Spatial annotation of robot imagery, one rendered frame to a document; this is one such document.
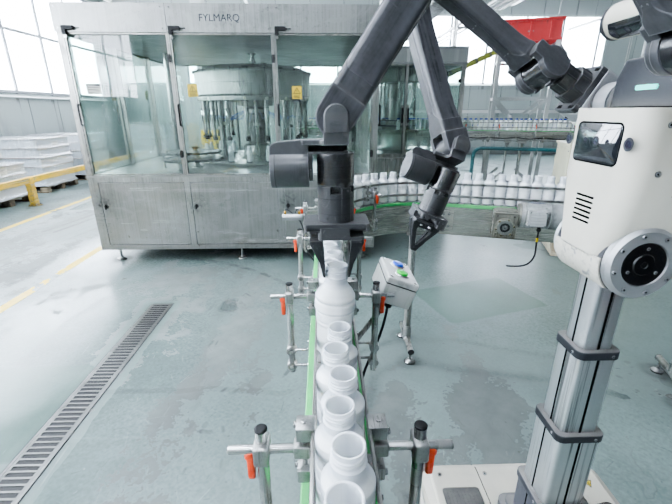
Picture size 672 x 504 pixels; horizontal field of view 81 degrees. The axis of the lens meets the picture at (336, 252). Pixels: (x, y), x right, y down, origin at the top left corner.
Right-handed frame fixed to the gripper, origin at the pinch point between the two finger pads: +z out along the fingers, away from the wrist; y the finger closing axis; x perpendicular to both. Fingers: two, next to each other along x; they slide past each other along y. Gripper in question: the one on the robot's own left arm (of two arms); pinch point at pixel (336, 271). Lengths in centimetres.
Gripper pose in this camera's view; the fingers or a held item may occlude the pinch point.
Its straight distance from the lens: 66.4
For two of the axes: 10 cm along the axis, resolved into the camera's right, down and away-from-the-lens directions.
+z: 0.1, 9.4, 3.4
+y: 10.0, -0.2, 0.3
